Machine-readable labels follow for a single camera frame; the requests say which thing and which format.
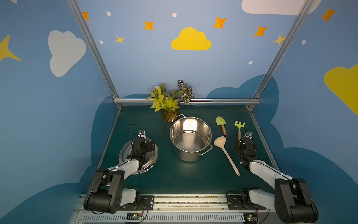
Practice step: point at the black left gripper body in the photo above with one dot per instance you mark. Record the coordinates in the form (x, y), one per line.
(140, 141)

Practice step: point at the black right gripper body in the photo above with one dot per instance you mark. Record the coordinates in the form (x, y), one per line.
(247, 142)

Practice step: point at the steel pot lid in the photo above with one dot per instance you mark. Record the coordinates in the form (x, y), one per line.
(149, 161)

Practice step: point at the beige plastic ladle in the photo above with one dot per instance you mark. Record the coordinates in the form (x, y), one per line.
(220, 142)

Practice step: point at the stainless steel stock pot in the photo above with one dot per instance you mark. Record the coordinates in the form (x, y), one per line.
(191, 137)

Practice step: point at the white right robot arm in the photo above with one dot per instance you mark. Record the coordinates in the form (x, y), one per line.
(291, 201)

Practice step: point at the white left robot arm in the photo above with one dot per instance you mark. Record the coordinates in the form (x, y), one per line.
(107, 193)

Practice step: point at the green potted plant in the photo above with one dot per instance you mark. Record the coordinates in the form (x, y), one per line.
(169, 103)

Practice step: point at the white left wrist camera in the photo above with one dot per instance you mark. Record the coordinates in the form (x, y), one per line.
(142, 133)

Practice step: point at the green toy rake wooden handle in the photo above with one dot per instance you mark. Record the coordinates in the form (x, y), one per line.
(239, 125)

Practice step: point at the green toy trowel wooden handle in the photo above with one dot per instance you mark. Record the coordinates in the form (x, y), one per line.
(221, 122)

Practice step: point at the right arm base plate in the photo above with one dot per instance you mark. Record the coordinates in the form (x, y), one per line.
(235, 202)

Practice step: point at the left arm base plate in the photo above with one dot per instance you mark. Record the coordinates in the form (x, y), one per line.
(145, 202)

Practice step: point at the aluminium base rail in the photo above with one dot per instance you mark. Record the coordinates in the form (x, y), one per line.
(178, 209)

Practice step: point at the aluminium frame left post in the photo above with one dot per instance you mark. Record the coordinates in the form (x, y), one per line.
(76, 11)

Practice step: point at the aluminium frame post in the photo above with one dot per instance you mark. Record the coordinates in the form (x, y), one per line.
(294, 29)
(76, 11)

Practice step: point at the aluminium frame right post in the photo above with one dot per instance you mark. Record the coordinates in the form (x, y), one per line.
(294, 29)

